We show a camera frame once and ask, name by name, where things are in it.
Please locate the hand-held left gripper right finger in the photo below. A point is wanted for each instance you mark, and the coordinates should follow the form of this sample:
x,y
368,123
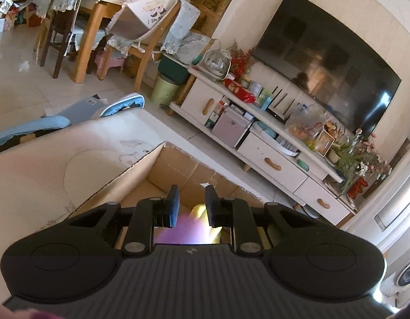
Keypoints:
x,y
211,211

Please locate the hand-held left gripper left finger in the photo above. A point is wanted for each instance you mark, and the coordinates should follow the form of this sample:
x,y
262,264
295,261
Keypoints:
x,y
173,209

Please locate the green print cardboard box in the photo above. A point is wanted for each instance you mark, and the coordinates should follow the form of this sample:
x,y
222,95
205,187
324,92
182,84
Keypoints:
x,y
178,169

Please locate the white television cabinet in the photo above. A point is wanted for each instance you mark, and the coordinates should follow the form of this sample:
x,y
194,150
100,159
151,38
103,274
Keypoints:
x,y
274,164

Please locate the silver metal case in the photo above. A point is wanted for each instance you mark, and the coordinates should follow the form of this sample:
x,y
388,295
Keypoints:
x,y
231,128

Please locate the round blue white tray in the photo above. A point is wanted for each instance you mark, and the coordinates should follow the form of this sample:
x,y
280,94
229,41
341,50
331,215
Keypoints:
x,y
268,131

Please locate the white bathroom scale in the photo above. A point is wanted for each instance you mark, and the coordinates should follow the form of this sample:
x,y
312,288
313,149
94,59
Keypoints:
x,y
309,211

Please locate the small mint green box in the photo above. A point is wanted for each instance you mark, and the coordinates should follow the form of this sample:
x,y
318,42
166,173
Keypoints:
x,y
303,164

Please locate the pale green trash bin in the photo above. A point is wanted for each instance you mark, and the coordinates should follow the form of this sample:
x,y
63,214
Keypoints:
x,y
165,91

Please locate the black antenna router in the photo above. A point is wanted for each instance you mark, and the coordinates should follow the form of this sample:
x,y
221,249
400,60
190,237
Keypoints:
x,y
278,113

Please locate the teal slim carton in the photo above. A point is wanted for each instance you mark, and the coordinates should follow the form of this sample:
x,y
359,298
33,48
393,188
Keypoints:
x,y
267,103

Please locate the red snack packet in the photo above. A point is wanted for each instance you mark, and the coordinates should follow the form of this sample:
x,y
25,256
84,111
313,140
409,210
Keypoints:
x,y
239,91

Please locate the clear plastic bag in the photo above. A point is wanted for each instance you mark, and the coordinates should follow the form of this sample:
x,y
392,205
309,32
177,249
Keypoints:
x,y
304,126

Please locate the light green carton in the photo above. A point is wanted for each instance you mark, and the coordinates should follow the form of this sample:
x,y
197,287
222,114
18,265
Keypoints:
x,y
264,93

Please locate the silver tin can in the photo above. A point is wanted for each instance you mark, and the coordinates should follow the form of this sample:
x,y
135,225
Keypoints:
x,y
254,88

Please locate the blue flat package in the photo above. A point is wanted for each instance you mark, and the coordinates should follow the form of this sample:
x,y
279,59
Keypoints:
x,y
85,109

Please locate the green potted plant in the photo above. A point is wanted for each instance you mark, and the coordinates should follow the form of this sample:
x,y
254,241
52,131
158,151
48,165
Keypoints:
x,y
334,156

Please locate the dark green bin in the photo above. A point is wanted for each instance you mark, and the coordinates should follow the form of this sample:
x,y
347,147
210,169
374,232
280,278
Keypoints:
x,y
173,71

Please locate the glass electric kettle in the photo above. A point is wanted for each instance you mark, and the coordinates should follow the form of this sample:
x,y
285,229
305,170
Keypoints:
x,y
218,64

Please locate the red vase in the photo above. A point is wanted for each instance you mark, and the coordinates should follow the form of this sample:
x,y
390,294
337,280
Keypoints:
x,y
357,187

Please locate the red berry bouquet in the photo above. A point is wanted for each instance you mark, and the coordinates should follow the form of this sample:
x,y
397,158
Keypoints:
x,y
241,63

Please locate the light wooden chair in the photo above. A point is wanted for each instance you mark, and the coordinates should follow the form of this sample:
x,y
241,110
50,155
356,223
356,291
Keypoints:
x,y
145,56

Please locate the pink plastic stool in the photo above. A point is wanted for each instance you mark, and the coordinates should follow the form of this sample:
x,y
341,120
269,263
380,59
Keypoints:
x,y
107,61

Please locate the white printed bag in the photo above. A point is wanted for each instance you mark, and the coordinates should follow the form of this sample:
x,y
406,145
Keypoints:
x,y
196,45

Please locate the pink artificial flowers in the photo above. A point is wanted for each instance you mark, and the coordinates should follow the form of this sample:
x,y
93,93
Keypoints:
x,y
371,162

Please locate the white standing air conditioner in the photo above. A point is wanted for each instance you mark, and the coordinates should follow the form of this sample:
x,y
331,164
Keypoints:
x,y
391,206

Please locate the pale lace chair cover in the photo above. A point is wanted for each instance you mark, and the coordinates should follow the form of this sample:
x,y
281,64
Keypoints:
x,y
185,20

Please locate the black flat television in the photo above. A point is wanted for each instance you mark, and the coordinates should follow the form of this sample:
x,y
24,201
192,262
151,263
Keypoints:
x,y
324,56

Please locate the light wooden dining table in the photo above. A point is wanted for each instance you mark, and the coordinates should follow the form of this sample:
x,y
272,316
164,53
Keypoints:
x,y
92,23

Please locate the round grey appliance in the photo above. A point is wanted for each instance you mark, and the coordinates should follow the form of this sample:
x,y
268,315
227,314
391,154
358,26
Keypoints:
x,y
407,272

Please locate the dark wooden chair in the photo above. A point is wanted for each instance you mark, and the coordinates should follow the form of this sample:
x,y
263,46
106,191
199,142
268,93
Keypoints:
x,y
55,40

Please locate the wooden picture frame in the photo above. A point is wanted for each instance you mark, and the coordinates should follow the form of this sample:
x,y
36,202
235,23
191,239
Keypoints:
x,y
324,143

